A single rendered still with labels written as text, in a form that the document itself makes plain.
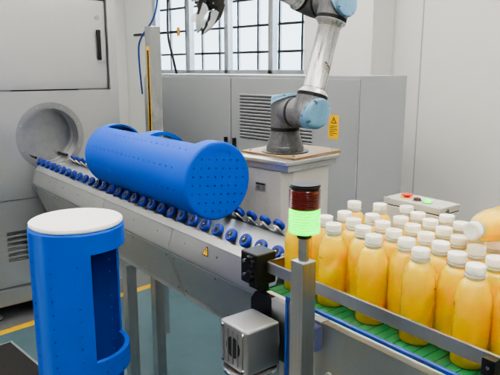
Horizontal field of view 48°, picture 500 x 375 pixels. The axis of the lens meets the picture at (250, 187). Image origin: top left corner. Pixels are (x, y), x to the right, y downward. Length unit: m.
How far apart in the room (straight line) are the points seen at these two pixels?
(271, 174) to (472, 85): 2.48
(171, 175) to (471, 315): 1.18
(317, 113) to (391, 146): 1.60
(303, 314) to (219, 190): 0.92
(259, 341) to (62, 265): 0.62
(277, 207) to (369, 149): 1.38
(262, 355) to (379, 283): 0.35
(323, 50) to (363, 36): 2.33
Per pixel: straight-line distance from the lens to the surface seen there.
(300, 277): 1.16
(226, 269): 1.81
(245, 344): 1.42
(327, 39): 2.15
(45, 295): 1.77
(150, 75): 3.01
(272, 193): 2.15
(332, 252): 1.40
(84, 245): 1.68
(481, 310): 1.19
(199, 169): 1.95
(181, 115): 4.45
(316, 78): 2.12
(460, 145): 4.41
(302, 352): 1.22
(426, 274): 1.25
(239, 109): 3.95
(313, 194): 1.10
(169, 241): 2.10
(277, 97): 2.20
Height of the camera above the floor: 1.48
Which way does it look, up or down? 12 degrees down
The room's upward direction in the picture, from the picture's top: straight up
